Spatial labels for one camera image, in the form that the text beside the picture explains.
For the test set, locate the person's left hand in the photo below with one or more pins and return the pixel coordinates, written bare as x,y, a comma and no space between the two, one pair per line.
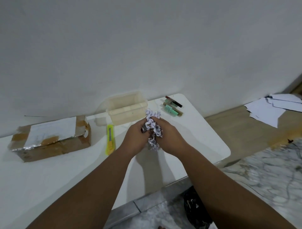
135,139

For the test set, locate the person's right hand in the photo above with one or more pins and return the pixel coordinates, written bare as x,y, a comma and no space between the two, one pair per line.
171,141

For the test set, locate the shredded paper filler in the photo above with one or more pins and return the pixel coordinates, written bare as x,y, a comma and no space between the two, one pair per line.
153,122

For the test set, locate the yellow utility knife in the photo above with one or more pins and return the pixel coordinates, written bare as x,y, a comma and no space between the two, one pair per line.
110,139

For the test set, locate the clear plastic container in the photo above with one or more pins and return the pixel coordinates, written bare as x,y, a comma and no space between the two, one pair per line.
127,111

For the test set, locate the green cosmetic tube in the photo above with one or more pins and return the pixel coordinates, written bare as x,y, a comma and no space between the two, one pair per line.
172,110

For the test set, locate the black red cosmetic stick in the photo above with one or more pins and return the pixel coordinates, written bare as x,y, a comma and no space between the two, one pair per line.
174,101

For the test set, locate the taped brown cardboard box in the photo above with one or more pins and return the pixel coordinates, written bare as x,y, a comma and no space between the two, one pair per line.
52,139

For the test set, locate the person's left forearm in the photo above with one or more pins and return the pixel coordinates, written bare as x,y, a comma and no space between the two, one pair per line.
82,195

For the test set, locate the person's right forearm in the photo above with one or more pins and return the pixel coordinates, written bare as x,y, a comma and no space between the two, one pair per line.
231,195

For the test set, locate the black trash bag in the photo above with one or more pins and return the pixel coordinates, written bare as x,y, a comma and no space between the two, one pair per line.
195,207

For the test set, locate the white paper sheets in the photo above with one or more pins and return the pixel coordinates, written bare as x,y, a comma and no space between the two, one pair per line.
264,111

